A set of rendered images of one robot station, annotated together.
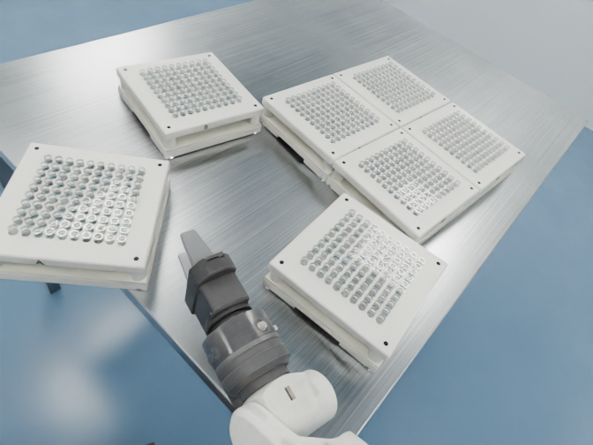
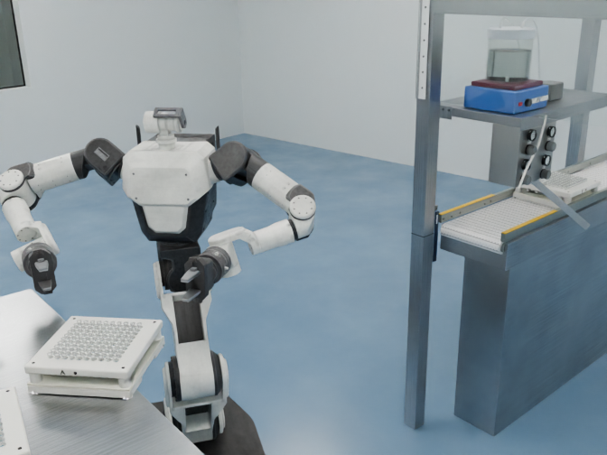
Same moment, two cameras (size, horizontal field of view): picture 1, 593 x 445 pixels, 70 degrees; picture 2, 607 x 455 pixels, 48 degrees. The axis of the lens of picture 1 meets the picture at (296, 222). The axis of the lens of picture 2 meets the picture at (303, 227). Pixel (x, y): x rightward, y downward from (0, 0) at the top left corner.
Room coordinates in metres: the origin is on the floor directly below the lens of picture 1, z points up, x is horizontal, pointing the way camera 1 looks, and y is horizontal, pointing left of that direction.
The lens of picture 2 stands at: (1.52, 1.39, 1.77)
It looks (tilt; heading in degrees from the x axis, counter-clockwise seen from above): 20 degrees down; 204
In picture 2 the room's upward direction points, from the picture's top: 1 degrees counter-clockwise
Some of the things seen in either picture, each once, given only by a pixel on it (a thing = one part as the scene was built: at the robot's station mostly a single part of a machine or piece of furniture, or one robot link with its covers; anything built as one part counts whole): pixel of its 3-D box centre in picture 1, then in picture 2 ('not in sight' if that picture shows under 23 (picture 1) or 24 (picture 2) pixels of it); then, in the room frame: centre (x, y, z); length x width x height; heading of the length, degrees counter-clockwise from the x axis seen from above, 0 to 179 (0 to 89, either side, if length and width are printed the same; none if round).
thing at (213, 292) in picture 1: (228, 314); (40, 265); (0.25, 0.04, 1.04); 0.12 x 0.10 x 0.13; 49
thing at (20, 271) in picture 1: (88, 221); (99, 362); (0.41, 0.35, 0.89); 0.24 x 0.24 x 0.02; 16
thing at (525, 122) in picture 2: not in sight; (522, 104); (-1.07, 1.12, 1.31); 0.62 x 0.38 x 0.04; 155
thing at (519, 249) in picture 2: not in sight; (564, 206); (-1.41, 1.30, 0.83); 1.30 x 0.29 x 0.10; 155
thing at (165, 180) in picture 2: not in sight; (176, 183); (-0.26, 0.16, 1.14); 0.34 x 0.30 x 0.36; 106
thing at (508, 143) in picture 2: not in sight; (522, 150); (-0.83, 1.16, 1.20); 0.22 x 0.11 x 0.20; 155
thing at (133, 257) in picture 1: (84, 203); (97, 345); (0.41, 0.35, 0.94); 0.25 x 0.24 x 0.02; 16
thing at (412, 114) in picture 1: (392, 90); not in sight; (1.10, -0.13, 0.94); 0.25 x 0.24 x 0.02; 57
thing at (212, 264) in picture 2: not in sight; (205, 272); (0.10, 0.47, 1.02); 0.12 x 0.10 x 0.13; 8
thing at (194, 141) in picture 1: (190, 109); not in sight; (0.80, 0.33, 0.89); 0.24 x 0.24 x 0.02; 51
